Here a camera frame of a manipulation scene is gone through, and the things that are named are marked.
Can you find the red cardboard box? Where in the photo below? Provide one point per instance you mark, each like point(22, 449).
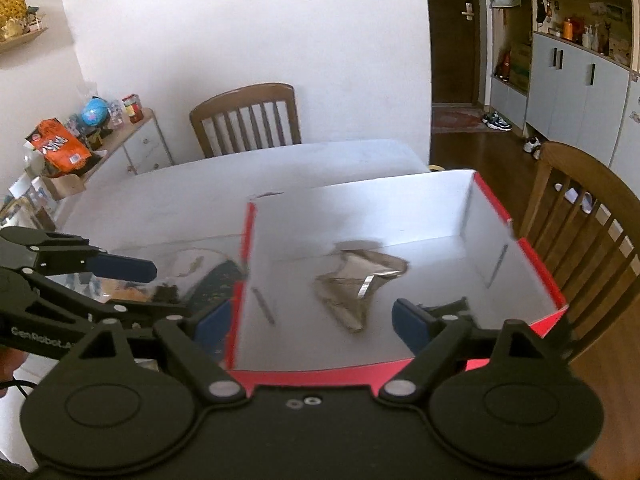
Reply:
point(425, 270)

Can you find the clear plastic jar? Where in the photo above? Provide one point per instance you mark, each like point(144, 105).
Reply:
point(116, 110)

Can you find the orange bottle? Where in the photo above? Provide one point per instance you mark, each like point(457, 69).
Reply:
point(568, 29)

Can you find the brown cardboard box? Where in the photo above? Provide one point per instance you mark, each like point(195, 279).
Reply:
point(521, 65)

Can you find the blue globe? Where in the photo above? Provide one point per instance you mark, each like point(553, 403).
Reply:
point(94, 111)

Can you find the dark brown door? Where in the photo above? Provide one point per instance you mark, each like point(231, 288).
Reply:
point(450, 60)

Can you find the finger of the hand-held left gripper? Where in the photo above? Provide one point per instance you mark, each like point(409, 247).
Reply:
point(65, 295)
point(125, 267)

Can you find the white shoes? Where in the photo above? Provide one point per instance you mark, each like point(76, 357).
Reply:
point(532, 147)

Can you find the yellow decoration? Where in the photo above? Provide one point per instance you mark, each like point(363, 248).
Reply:
point(12, 10)

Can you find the orange snack bag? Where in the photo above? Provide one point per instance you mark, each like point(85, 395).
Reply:
point(60, 145)

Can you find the red lidded jar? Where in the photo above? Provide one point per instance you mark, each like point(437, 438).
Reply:
point(133, 110)

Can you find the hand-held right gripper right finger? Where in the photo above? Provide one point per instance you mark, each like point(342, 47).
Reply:
point(407, 325)

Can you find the tan cardboard box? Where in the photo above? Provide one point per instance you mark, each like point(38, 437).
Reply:
point(67, 185)

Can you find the dark sneakers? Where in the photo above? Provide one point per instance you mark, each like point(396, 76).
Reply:
point(497, 121)

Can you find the patterned doormat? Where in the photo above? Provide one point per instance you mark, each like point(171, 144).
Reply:
point(457, 120)

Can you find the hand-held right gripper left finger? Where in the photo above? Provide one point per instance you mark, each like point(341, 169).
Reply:
point(212, 325)

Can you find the wooden wall shelf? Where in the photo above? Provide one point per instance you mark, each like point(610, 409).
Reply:
point(30, 37)

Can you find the wooden slat-back chair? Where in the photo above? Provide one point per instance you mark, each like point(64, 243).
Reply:
point(240, 97)
point(575, 160)

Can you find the white wooden sideboard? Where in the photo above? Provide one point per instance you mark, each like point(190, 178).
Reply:
point(145, 145)

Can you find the grey shoe cabinet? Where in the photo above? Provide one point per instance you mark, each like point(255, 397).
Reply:
point(575, 90)

